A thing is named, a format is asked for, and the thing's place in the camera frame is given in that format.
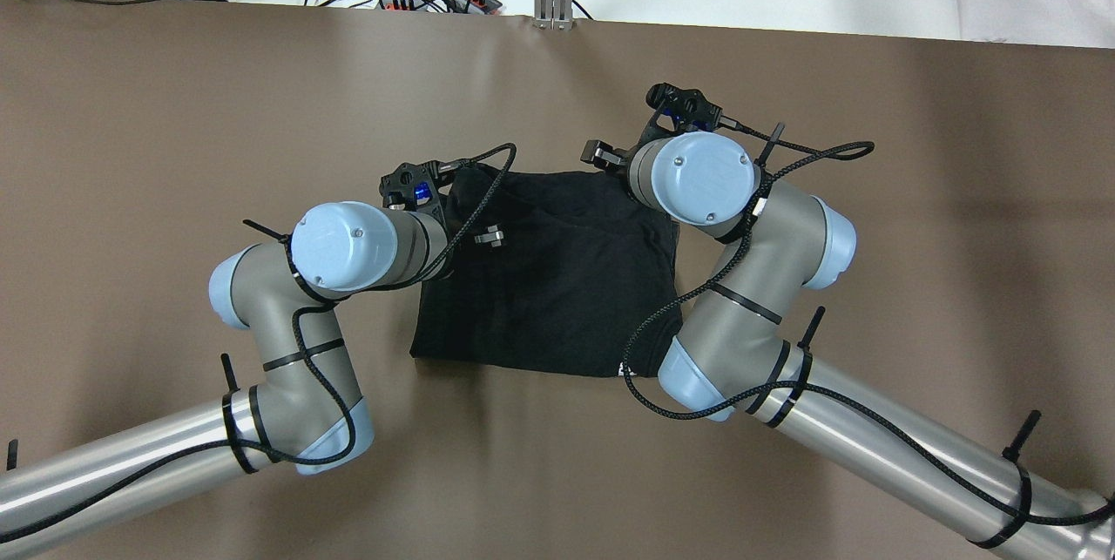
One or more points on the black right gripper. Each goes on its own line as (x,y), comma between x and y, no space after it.
(601,153)

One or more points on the black graphic t-shirt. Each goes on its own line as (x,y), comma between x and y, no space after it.
(571,291)

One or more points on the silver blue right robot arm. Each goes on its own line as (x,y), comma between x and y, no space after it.
(718,350)

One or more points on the red black power strip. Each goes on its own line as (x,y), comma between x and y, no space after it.
(476,7)

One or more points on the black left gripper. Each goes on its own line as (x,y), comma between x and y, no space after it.
(447,221)

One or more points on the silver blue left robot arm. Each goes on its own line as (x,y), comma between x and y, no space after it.
(308,410)

